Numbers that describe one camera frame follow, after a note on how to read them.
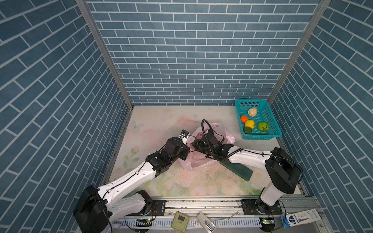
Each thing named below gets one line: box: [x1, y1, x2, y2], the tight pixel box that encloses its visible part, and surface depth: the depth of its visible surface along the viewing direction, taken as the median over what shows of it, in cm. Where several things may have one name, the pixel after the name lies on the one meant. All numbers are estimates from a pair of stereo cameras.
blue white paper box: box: [280, 208, 323, 229], surface depth 72 cm
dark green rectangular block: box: [219, 161, 254, 182], surface depth 86 cm
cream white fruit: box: [247, 106, 258, 117], surface depth 114 cm
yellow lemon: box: [244, 119, 255, 129], surface depth 106 cm
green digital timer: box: [170, 211, 190, 233], surface depth 70 cm
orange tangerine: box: [240, 115, 249, 124], surface depth 110 cm
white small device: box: [197, 211, 218, 233], surface depth 69 cm
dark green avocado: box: [243, 126, 253, 135], surface depth 103 cm
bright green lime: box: [257, 121, 270, 132], surface depth 104 cm
